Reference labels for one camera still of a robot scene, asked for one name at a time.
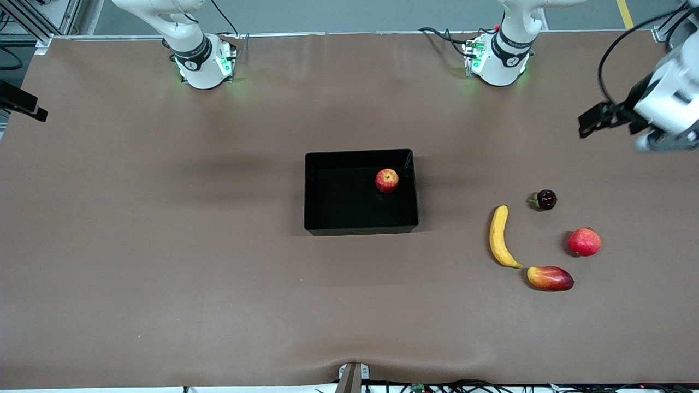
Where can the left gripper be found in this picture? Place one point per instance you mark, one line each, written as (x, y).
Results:
(624, 109)

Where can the yellow banana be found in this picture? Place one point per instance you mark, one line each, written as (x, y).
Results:
(496, 234)

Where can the red yellow apple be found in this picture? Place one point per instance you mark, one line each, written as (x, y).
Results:
(386, 181)

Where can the black plastic box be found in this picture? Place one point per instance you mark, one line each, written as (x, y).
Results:
(338, 202)

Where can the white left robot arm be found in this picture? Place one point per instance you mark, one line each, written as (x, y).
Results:
(505, 60)

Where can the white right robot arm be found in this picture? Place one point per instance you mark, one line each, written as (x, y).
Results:
(199, 65)

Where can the dark purple mangosteen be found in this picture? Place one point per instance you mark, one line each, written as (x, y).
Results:
(546, 200)

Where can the red pomegranate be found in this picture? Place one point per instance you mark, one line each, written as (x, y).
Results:
(584, 243)

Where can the red yellow mango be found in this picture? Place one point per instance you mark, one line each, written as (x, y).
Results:
(549, 278)

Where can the brown table mat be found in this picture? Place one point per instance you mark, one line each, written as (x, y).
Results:
(349, 305)

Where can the aluminium frame profile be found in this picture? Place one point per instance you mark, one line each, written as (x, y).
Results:
(60, 16)
(674, 24)

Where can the metal bracket post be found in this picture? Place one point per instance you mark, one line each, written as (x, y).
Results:
(352, 379)

